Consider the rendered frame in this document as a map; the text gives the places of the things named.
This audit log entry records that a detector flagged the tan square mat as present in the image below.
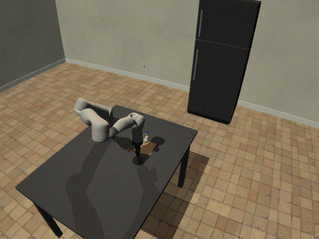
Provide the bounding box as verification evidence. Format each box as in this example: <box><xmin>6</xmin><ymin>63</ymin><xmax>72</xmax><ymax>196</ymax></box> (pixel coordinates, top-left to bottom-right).
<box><xmin>140</xmin><ymin>141</ymin><xmax>156</xmax><ymax>156</ymax></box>

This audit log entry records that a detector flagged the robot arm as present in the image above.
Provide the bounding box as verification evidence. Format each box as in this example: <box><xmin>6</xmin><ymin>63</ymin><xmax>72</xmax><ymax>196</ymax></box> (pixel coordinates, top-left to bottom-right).
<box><xmin>74</xmin><ymin>98</ymin><xmax>148</xmax><ymax>143</ymax></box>

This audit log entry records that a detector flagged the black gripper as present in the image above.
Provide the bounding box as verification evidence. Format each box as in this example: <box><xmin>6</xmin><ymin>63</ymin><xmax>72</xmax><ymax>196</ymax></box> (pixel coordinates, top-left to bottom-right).
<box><xmin>132</xmin><ymin>141</ymin><xmax>143</xmax><ymax>157</ymax></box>

